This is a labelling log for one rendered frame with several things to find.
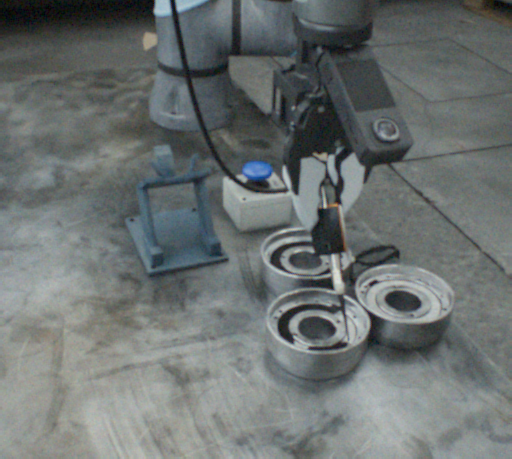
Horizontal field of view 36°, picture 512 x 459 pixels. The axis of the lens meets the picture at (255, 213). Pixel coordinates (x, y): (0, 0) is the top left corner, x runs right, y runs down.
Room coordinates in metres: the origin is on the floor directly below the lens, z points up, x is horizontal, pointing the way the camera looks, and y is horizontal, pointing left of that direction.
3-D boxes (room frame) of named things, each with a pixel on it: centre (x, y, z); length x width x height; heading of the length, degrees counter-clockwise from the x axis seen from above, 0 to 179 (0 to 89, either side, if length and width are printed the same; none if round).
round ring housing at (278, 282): (0.75, -0.06, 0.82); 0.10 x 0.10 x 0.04
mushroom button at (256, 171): (0.90, 0.00, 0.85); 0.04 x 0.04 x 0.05
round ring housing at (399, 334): (0.68, -0.16, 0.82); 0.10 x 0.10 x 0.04
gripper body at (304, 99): (0.70, -0.06, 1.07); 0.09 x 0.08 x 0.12; 22
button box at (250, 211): (0.90, 0.00, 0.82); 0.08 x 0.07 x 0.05; 21
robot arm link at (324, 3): (0.69, -0.06, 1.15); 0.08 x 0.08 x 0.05
